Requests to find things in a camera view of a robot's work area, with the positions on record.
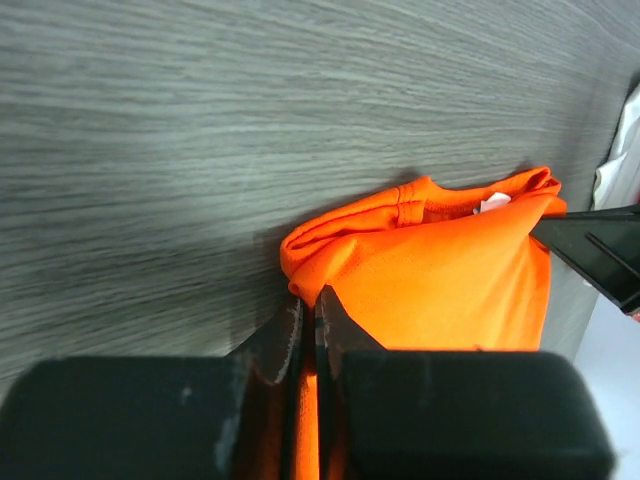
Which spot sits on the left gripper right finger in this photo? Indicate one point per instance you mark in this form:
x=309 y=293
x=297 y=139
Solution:
x=393 y=414

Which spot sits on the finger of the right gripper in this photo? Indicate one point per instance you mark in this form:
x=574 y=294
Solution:
x=602 y=247

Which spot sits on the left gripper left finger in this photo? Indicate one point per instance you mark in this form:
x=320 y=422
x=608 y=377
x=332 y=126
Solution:
x=159 y=417

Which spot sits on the orange t shirt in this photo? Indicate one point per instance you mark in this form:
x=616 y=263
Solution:
x=423 y=268

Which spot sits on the folded white t shirt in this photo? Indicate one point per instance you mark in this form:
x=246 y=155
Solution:
x=617 y=179

